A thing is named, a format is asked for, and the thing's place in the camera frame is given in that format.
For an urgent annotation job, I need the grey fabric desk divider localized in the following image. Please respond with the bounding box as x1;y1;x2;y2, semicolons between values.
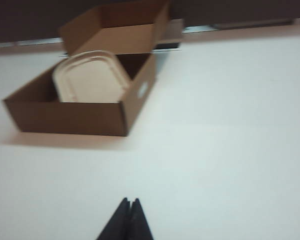
0;0;300;45

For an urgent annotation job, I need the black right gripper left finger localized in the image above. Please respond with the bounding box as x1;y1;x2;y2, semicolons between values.
95;197;132;240

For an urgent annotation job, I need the open brown cardboard box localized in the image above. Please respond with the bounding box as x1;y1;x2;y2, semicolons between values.
1;0;171;138

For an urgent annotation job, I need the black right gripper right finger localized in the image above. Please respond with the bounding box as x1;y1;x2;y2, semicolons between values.
129;197;155;240

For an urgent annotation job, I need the beige oval pulp lid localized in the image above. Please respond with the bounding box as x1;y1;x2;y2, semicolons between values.
52;50;132;104

